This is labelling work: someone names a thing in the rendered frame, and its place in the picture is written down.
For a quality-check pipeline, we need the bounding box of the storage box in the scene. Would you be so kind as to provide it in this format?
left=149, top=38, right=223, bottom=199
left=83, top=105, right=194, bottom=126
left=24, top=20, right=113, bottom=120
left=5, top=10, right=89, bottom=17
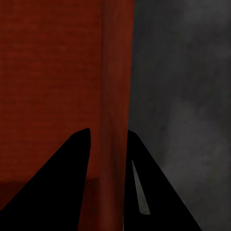
left=0, top=0, right=135, bottom=231

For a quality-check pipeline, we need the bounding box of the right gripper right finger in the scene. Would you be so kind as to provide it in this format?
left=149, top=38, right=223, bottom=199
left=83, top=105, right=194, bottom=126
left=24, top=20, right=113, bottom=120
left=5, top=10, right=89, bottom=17
left=123, top=130, right=202, bottom=231

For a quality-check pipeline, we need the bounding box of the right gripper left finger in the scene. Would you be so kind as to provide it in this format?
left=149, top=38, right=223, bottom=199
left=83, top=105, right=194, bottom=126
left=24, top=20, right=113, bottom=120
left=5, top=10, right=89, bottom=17
left=0, top=128, right=91, bottom=231

